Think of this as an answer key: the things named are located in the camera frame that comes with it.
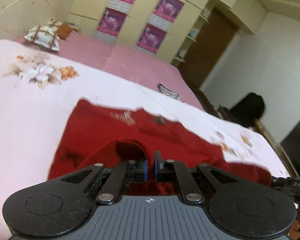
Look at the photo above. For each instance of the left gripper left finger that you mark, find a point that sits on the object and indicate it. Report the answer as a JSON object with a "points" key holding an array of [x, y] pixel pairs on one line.
{"points": [[64, 204]]}

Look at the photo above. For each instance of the lower left purple poster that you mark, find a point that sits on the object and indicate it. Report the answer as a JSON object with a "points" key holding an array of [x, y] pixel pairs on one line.
{"points": [[109, 26]]}

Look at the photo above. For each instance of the brown wooden door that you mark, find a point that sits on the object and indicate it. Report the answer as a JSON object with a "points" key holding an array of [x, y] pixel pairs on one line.
{"points": [[211, 42]]}

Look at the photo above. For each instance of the white patterned pillow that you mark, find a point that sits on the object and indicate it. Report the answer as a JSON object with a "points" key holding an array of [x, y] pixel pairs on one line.
{"points": [[45, 35]]}

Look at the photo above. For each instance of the floral pink quilt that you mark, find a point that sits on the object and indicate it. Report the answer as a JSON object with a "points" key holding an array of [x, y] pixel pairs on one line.
{"points": [[38, 92]]}

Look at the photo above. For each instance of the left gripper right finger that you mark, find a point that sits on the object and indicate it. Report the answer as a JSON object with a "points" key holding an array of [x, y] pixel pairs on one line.
{"points": [[235, 205]]}

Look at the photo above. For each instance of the red embellished sweater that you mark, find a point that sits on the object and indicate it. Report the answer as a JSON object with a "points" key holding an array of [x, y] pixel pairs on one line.
{"points": [[95, 134]]}

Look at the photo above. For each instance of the black chair with garment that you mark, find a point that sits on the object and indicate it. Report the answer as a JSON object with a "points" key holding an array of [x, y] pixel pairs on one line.
{"points": [[246, 111]]}

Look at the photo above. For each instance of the pink bed sheet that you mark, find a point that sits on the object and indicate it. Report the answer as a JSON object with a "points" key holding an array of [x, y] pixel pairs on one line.
{"points": [[132, 65]]}

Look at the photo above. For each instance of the wooden furniture at right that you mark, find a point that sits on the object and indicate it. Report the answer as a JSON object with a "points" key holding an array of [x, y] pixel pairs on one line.
{"points": [[280, 152]]}

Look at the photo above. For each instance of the person's right hand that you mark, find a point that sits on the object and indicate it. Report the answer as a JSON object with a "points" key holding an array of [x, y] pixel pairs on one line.
{"points": [[294, 232]]}

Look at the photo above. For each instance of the cream arched headboard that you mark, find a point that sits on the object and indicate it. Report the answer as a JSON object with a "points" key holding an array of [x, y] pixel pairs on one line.
{"points": [[18, 16]]}

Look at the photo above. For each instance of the upper right purple poster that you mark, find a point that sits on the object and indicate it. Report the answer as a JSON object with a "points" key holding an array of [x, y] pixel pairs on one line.
{"points": [[165, 13]]}

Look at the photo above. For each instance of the orange striped pillow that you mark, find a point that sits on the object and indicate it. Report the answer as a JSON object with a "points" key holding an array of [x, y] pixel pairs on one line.
{"points": [[65, 30]]}

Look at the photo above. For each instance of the lower right purple poster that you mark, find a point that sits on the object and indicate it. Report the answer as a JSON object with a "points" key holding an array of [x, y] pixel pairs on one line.
{"points": [[150, 39]]}

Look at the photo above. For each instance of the cream wardrobe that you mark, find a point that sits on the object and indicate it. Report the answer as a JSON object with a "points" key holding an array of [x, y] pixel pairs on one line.
{"points": [[246, 14]]}

